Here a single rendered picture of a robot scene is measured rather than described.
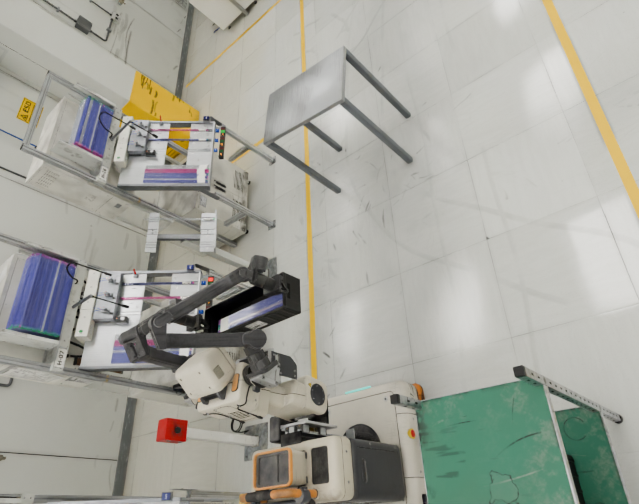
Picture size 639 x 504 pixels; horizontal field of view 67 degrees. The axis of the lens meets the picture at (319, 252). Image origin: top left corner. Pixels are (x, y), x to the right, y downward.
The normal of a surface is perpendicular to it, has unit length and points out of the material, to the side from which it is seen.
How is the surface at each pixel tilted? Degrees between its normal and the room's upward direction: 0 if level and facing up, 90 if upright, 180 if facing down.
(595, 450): 0
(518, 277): 0
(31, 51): 90
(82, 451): 90
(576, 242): 0
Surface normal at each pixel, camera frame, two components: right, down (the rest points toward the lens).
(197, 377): -0.41, 0.40
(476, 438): -0.66, -0.35
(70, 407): 0.75, -0.36
